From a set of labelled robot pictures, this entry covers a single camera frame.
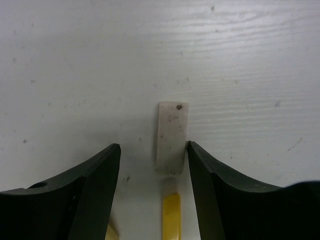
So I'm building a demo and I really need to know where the grey eraser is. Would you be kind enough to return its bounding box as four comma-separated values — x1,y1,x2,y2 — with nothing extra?
155,101,189,176

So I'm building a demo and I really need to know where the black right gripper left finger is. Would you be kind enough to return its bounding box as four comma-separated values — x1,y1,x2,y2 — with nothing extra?
0,143,121,240

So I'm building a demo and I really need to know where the tan small eraser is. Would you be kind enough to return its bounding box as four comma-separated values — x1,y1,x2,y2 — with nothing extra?
105,217,120,240

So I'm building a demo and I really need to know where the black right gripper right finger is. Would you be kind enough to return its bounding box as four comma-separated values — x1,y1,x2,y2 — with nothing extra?
187,141,320,240

